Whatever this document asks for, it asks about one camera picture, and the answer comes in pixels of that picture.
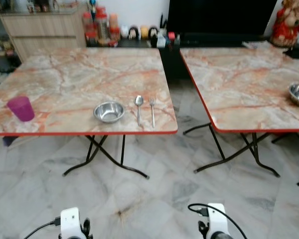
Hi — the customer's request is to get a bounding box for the small steel bowl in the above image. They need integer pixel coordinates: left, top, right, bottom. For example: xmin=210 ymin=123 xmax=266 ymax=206
xmin=93 ymin=101 xmax=126 ymax=123

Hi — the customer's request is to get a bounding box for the steel fork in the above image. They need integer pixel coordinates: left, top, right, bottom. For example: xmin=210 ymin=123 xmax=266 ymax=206
xmin=149 ymin=97 xmax=156 ymax=128

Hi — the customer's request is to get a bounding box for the purple plastic cup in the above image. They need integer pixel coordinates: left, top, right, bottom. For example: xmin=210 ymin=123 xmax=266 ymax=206
xmin=6 ymin=96 xmax=35 ymax=122

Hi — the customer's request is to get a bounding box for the steel spoon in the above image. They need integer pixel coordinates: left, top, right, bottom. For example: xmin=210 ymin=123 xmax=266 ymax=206
xmin=135 ymin=95 xmax=144 ymax=125

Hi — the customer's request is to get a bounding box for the marble folding table with cup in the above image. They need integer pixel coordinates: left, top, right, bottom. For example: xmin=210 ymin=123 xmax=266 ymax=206
xmin=0 ymin=47 xmax=178 ymax=180

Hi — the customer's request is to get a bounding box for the black box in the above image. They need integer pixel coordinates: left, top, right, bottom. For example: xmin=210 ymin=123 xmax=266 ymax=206
xmin=283 ymin=47 xmax=299 ymax=60

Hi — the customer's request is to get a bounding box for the wooden cabinet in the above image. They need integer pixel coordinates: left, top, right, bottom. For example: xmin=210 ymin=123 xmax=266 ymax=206
xmin=0 ymin=5 xmax=88 ymax=63

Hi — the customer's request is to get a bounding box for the tall red-lid jar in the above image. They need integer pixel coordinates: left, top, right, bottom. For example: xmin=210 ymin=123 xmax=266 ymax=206
xmin=95 ymin=10 xmax=110 ymax=44

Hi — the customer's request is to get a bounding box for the orange jar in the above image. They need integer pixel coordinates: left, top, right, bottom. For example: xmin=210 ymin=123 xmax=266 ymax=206
xmin=109 ymin=13 xmax=119 ymax=30

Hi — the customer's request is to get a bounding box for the black television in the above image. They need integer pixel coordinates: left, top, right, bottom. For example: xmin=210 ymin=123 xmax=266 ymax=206
xmin=167 ymin=0 xmax=279 ymax=35

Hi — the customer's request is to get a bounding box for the red gold figurine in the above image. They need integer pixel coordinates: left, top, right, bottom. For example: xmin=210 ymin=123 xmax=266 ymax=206
xmin=270 ymin=0 xmax=299 ymax=48

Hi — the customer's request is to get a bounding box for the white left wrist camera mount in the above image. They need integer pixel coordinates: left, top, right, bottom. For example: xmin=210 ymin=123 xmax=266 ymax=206
xmin=60 ymin=207 xmax=82 ymax=239

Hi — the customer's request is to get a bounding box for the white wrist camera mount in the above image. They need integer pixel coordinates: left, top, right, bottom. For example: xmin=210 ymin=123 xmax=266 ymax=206
xmin=60 ymin=207 xmax=82 ymax=239
xmin=207 ymin=203 xmax=230 ymax=239

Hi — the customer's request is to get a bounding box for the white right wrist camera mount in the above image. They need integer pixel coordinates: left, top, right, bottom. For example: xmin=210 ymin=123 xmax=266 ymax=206
xmin=207 ymin=203 xmax=230 ymax=239

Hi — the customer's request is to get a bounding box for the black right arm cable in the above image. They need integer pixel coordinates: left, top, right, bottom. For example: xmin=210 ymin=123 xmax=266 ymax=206
xmin=188 ymin=203 xmax=247 ymax=239

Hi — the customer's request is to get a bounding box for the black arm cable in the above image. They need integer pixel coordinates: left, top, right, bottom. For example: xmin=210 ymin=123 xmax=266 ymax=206
xmin=24 ymin=217 xmax=61 ymax=239
xmin=188 ymin=203 xmax=247 ymax=239

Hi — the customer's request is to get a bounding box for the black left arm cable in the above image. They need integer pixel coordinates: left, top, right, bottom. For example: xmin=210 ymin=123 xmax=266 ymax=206
xmin=24 ymin=217 xmax=61 ymax=239

